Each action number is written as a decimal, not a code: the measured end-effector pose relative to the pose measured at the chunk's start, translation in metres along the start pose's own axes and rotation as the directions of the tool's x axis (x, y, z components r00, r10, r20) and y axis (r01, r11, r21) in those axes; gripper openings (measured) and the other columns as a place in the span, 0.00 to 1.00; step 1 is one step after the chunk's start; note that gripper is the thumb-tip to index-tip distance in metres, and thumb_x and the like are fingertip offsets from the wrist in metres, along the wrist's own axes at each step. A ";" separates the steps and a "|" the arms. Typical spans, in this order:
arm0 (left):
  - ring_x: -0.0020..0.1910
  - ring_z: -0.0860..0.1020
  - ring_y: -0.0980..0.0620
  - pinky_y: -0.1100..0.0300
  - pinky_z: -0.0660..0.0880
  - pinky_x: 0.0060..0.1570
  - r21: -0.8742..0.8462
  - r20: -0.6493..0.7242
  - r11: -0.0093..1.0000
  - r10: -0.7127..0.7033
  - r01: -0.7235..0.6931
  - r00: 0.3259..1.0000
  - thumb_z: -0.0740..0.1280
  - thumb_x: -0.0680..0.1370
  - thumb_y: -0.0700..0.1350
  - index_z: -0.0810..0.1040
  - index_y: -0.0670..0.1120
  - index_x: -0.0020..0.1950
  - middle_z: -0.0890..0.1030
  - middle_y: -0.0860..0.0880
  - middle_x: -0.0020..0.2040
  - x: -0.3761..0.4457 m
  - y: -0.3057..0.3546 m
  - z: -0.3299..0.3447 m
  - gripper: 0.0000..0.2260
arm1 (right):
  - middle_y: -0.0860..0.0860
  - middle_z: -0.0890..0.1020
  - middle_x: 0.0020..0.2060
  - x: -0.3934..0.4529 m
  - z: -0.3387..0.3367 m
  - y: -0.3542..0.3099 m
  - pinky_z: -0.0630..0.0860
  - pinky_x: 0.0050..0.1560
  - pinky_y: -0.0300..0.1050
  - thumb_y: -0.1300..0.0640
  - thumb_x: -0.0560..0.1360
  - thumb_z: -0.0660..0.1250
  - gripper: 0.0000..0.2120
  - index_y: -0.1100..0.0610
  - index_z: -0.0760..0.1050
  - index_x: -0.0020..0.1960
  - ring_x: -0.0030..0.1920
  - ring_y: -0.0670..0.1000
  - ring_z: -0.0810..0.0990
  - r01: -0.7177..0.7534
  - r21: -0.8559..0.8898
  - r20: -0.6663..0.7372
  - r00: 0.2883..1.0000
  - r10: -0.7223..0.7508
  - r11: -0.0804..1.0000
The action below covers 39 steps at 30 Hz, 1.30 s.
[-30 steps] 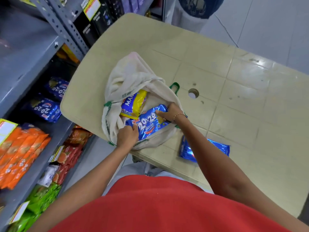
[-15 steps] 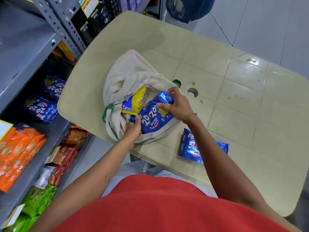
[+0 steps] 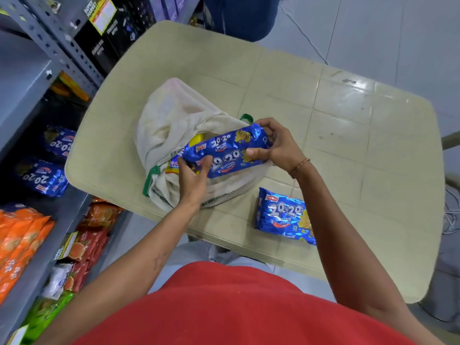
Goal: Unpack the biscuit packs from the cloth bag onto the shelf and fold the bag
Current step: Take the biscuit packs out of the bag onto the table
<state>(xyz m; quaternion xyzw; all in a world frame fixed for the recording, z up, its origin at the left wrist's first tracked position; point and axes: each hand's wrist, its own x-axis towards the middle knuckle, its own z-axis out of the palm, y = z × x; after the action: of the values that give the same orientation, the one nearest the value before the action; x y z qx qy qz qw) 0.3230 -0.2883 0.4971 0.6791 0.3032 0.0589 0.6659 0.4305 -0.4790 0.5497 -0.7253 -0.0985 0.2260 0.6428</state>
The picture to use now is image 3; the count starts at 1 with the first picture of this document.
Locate person's left hand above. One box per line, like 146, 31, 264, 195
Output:
177, 155, 213, 209

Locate person's right hand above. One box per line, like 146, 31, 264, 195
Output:
245, 118, 308, 173

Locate blue biscuit packet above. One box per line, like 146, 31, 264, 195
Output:
43, 126, 77, 159
255, 187, 317, 246
181, 123, 272, 179
16, 159, 69, 197

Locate person's right forearm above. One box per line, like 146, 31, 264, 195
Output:
294, 164, 446, 345

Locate person's left forearm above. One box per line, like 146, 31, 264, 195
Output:
34, 197, 202, 345

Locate yellow and blue packet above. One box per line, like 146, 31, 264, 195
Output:
165, 157, 184, 175

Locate white cloth bag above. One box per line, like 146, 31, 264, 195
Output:
133, 77, 274, 213

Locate grey trousers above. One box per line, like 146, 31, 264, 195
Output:
147, 240, 338, 303

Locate beige plastic table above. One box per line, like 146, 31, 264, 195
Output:
65, 20, 446, 304

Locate pile of dark orange packets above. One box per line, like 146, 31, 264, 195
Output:
77, 197, 123, 231

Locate red shirt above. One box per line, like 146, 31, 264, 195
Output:
71, 261, 418, 345

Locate row of red packets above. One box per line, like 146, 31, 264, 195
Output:
57, 229, 109, 293

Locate orange snack packets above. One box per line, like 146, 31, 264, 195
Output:
50, 72, 91, 103

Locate row of purple boxes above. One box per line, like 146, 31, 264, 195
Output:
147, 0, 188, 23

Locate row of black boxes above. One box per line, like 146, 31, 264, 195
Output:
73, 0, 159, 76

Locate white packet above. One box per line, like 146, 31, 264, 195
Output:
42, 264, 73, 299

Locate grey metal shelf rack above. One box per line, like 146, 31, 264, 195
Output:
0, 0, 202, 345

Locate row of orange biscuit packets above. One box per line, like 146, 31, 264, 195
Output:
0, 204, 56, 306

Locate pile of green packets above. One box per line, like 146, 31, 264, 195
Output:
20, 291, 77, 345

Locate thin orange bracelet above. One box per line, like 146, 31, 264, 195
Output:
289, 158, 311, 179

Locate white cable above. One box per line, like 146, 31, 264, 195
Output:
280, 4, 329, 66

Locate bundle of white cables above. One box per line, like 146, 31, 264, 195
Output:
441, 187, 460, 236

